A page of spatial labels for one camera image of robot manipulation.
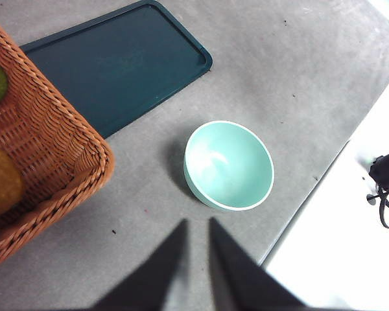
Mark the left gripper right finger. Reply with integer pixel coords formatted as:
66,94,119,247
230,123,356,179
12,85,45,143
209,216,307,311

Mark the teal bowl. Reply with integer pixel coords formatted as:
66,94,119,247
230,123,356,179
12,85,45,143
183,120,276,213

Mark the brown wicker basket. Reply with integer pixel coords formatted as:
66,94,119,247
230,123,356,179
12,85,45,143
0,14,115,272

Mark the yellow-brown kiwi fruit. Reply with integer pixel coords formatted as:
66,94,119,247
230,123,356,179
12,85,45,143
0,142,24,218

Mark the dark green tray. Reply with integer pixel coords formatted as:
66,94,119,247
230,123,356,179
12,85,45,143
19,0,214,139

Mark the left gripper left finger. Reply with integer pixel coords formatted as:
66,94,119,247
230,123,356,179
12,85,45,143
93,218,189,311

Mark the black cable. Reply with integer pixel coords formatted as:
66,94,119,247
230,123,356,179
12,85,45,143
366,184,389,231

